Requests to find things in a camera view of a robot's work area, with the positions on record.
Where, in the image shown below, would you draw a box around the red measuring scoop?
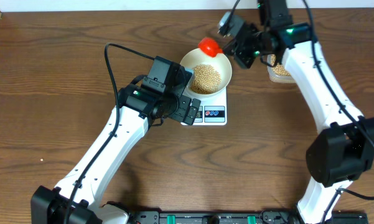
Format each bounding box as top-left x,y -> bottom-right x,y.
198,37 -> 223,58

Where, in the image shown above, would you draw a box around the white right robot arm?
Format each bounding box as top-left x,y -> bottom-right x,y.
218,1 -> 374,223

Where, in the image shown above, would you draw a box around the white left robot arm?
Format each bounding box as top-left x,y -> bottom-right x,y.
30,57 -> 200,223

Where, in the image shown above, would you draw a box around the white digital kitchen scale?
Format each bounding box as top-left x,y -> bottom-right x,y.
193,88 -> 228,126

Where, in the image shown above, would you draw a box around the soybeans in bowl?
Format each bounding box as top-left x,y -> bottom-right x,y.
190,64 -> 222,95

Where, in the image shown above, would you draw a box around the yellow soybeans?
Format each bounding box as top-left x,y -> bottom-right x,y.
270,55 -> 291,77

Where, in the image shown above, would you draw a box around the clear plastic container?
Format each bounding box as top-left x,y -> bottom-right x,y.
266,55 -> 295,84

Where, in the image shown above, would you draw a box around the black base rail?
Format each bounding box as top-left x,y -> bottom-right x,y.
93,202 -> 370,224

